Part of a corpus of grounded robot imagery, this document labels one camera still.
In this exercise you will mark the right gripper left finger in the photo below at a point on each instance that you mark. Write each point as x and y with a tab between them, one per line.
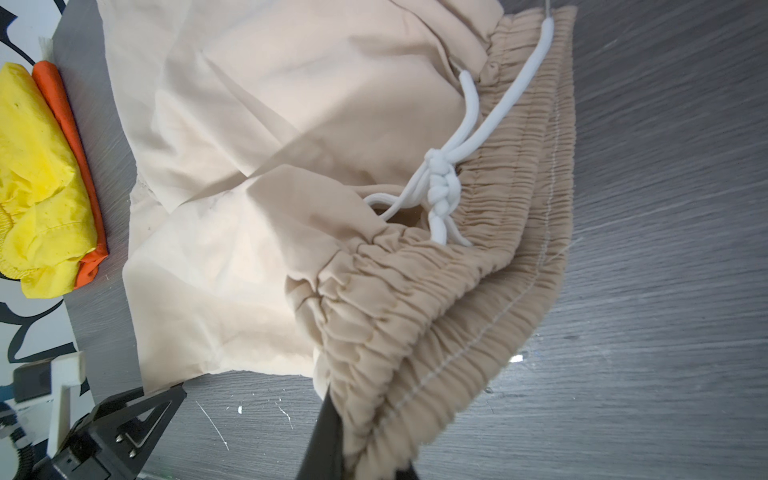
154	412

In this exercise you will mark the beige shorts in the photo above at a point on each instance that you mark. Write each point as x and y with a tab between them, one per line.
374	194

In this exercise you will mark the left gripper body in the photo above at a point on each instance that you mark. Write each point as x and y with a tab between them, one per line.
96	448

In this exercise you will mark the yellow shorts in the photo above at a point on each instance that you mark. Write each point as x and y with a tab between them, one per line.
47	223

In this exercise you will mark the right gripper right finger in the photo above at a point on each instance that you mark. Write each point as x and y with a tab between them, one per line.
323	459

